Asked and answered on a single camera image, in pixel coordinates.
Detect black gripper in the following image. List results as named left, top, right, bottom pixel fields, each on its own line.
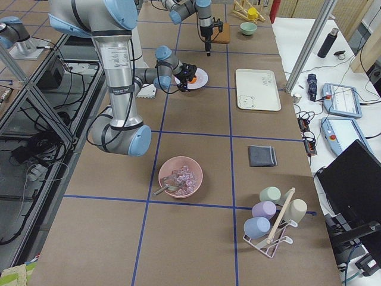
left=175, top=63, right=197, bottom=92
left=200, top=18, right=223, bottom=57

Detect white round plate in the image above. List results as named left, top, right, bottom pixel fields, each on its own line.
left=187, top=67, right=208, bottom=91

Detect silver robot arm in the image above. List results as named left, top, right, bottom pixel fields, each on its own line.
left=161, top=0, right=224, bottom=57
left=49, top=1, right=197, bottom=157

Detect cream bear serving tray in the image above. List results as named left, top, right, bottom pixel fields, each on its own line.
left=235, top=69, right=282, bottom=111

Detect brown wooden cutting board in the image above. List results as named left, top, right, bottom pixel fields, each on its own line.
left=211, top=23, right=230, bottom=44

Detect mint green bowl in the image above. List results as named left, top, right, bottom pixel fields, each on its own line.
left=240, top=22, right=257, bottom=36

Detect light wooden rack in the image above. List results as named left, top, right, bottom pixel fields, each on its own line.
left=232, top=0, right=266, bottom=23

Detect yellow cup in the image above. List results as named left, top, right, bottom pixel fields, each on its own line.
left=247, top=7, right=259, bottom=21

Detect clear ice cubes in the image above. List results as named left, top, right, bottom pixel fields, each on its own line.
left=170, top=165, right=197, bottom=196

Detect pink bowl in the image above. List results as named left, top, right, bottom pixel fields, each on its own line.
left=158, top=156, right=203, bottom=199

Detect metal scoop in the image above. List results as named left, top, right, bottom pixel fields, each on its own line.
left=153, top=176, right=180, bottom=195

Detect folded grey cloth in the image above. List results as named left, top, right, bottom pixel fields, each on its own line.
left=248, top=145, right=277, bottom=167

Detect folded dark umbrella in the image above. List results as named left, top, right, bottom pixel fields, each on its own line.
left=307, top=73, right=317, bottom=101

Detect black water bottle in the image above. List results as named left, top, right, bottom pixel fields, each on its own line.
left=317, top=28, right=339, bottom=58

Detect green cup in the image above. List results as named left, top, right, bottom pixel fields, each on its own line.
left=259, top=186, right=282, bottom=204

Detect black power strip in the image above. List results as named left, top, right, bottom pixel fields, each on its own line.
left=297, top=117, right=317, bottom=157

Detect upper teach pendant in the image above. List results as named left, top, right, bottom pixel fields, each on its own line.
left=322, top=83, right=363, bottom=119

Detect teach pendant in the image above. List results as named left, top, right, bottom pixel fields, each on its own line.
left=322, top=83, right=363, bottom=119
left=321, top=117, right=373, bottom=156

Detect purple cup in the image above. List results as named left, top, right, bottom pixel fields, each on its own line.
left=252, top=201, right=276, bottom=220

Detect lower teach pendant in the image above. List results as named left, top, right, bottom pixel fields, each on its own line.
left=321, top=117, right=373, bottom=156

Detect blue cup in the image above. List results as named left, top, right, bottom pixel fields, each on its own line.
left=243, top=217, right=271, bottom=239

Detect beige cup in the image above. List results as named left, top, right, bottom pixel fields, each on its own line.
left=283, top=199, right=307, bottom=223

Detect black laptop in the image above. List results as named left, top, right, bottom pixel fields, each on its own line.
left=317, top=139, right=380, bottom=265

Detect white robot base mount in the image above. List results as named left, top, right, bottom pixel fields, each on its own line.
left=128, top=27, right=157, bottom=98

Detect aluminium frame post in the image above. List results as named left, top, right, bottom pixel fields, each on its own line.
left=285, top=0, right=338, bottom=94

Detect white wire cup rack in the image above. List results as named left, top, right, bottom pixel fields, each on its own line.
left=243, top=188, right=298, bottom=258

